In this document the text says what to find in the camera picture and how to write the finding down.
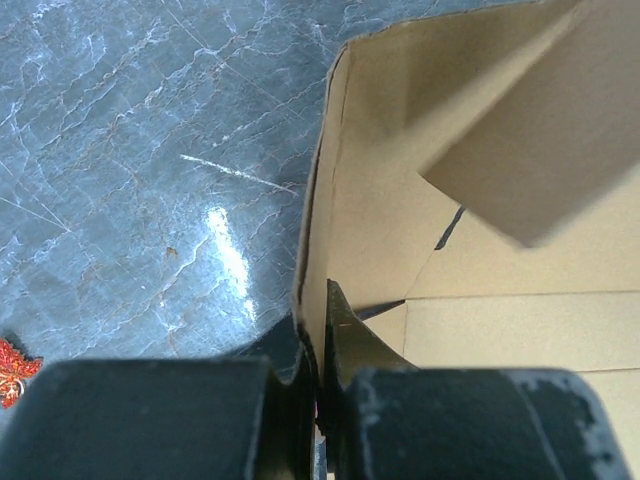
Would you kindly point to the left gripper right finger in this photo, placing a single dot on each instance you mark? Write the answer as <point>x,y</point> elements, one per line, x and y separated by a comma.
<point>385,418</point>

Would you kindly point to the orange maple leaf toy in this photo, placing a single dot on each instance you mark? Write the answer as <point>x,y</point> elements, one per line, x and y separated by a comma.
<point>16,369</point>

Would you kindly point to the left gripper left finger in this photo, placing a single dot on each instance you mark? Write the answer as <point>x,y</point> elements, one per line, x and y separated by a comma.
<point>246,416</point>

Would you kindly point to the brown cardboard box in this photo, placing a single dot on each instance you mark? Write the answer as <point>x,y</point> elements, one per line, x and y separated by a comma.
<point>481,170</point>

